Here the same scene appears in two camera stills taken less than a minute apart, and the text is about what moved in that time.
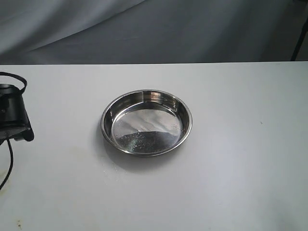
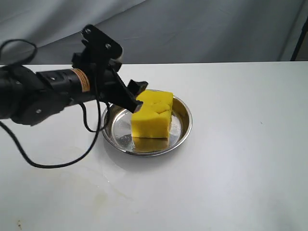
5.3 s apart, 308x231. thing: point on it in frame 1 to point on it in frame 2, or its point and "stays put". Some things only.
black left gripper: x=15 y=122 to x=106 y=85
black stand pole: x=302 y=37 stays put
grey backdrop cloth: x=52 y=32 stays put
